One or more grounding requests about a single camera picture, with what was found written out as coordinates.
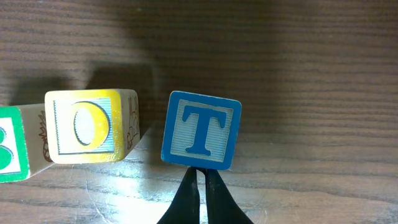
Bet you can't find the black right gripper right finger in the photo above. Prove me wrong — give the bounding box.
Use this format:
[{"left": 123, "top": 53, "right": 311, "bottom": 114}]
[{"left": 198, "top": 168, "right": 253, "bottom": 224}]

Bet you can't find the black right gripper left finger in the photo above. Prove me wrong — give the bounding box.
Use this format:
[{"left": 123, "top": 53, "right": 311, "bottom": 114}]
[{"left": 157, "top": 167, "right": 200, "bottom": 224}]

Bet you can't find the blue T block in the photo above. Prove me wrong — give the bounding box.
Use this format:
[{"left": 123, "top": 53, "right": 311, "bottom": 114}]
[{"left": 161, "top": 91, "right": 243, "bottom": 170}]

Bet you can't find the green B block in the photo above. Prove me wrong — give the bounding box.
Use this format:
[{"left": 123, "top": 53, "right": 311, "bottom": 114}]
[{"left": 1, "top": 103, "right": 54, "bottom": 183}]

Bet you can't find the yellow K side block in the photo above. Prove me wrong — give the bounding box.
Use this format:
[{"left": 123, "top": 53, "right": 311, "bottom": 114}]
[{"left": 45, "top": 89, "right": 141, "bottom": 164}]

